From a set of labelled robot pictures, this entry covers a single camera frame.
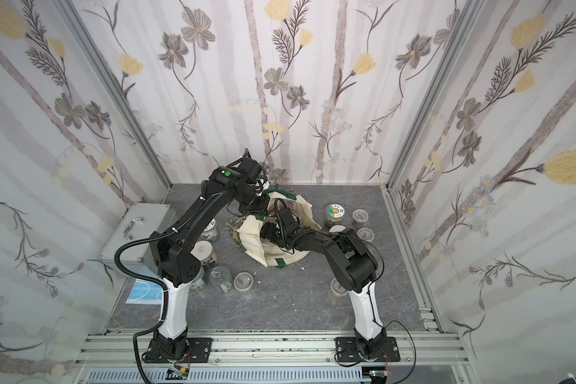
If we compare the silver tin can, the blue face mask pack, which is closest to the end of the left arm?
the silver tin can

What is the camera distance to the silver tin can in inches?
32.8

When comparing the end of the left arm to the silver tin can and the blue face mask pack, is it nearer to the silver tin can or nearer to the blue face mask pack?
the silver tin can

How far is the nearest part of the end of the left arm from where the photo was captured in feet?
2.41

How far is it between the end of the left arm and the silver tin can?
0.25 m
